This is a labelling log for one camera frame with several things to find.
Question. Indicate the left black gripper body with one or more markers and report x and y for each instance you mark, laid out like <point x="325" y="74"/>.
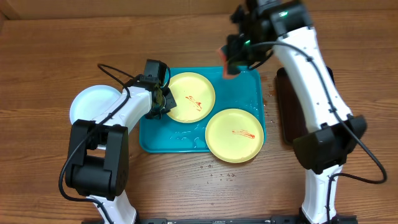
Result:
<point x="168" y="102"/>

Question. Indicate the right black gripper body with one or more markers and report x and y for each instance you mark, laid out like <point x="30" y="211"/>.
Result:
<point x="247" y="55"/>

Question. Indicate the yellow-green plate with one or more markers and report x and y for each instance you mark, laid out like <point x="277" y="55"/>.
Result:
<point x="234" y="136"/>
<point x="194" y="95"/>

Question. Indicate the red black sponge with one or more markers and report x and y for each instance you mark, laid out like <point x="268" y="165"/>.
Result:
<point x="228" y="73"/>

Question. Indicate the light blue plate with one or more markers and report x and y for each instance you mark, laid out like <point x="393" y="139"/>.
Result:
<point x="92" y="102"/>

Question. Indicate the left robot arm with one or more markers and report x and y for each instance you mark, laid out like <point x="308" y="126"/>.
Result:
<point x="97" y="166"/>

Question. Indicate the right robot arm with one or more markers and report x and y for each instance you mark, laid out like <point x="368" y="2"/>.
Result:
<point x="285" y="30"/>

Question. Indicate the teal plastic tray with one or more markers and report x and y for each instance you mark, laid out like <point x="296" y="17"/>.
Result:
<point x="168" y="136"/>

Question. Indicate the black rectangular tray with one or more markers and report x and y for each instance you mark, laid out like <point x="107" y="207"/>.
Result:
<point x="291" y="112"/>

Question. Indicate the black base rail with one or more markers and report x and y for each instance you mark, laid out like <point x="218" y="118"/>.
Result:
<point x="284" y="219"/>

